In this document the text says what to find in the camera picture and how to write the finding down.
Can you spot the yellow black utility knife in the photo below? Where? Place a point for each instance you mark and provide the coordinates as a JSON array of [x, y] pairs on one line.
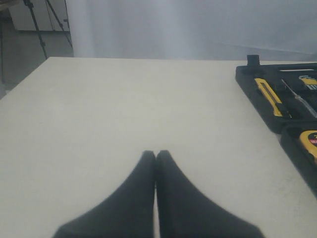
[[279, 110]]

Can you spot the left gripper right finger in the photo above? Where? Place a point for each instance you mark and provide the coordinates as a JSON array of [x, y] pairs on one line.
[[185, 212]]

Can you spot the black camera tripod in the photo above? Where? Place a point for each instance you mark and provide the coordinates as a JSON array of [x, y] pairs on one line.
[[30, 32]]

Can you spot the yellow measuring tape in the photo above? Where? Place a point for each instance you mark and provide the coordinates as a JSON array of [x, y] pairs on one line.
[[308, 139]]

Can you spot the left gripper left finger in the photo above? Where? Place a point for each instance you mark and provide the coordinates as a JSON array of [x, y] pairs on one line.
[[127, 213]]

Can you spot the yellow hex key set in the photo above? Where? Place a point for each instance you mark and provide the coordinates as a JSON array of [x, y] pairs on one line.
[[310, 82]]

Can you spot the black plastic tool case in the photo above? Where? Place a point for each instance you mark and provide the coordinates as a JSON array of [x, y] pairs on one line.
[[301, 119]]

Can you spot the clear handle tester screwdriver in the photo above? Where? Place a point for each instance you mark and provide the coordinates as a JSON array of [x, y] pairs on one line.
[[300, 99]]

